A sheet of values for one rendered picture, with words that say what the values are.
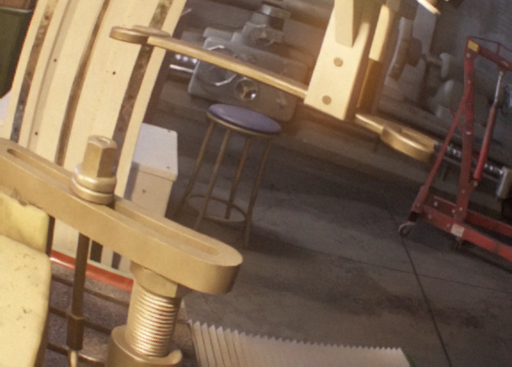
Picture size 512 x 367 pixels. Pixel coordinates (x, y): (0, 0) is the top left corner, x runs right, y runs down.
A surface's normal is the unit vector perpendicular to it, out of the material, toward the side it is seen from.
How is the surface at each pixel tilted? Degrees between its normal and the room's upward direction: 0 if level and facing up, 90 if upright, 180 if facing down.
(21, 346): 0
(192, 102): 41
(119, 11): 90
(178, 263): 90
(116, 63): 90
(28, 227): 90
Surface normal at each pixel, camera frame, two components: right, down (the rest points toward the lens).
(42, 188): -0.21, 0.18
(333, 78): -0.49, 0.07
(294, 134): 0.23, -0.53
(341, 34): -0.58, 0.52
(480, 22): 0.00, 0.25
